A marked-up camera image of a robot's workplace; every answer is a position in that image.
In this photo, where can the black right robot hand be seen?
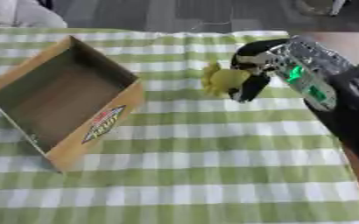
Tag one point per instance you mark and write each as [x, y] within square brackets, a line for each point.
[252, 84]

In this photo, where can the yellow toy fruit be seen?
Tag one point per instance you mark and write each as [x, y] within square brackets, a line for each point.
[223, 79]

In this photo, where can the silver and black right robot arm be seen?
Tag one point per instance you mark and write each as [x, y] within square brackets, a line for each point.
[336, 87]

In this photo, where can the tan cardboard box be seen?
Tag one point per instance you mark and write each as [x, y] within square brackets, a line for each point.
[60, 99]

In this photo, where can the person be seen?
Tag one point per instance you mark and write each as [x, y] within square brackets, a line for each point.
[19, 13]

